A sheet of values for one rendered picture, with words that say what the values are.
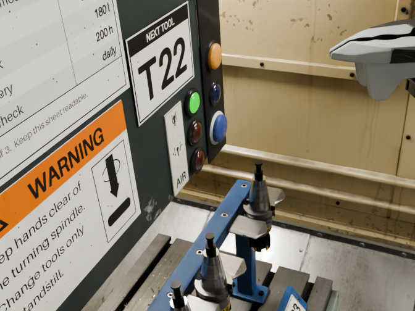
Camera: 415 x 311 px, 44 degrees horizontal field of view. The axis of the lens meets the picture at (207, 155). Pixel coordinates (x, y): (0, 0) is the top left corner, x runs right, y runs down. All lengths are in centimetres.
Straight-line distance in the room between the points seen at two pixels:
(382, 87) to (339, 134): 80
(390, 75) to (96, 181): 31
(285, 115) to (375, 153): 24
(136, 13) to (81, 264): 18
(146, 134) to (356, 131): 95
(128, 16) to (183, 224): 129
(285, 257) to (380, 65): 105
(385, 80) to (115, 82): 28
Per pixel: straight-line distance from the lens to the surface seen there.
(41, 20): 31
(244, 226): 100
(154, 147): 44
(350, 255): 151
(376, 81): 53
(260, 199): 100
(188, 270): 91
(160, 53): 42
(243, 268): 92
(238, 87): 137
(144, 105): 41
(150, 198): 45
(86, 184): 36
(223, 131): 54
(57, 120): 33
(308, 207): 149
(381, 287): 148
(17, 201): 32
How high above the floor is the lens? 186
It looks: 32 degrees down
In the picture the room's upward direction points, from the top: 4 degrees counter-clockwise
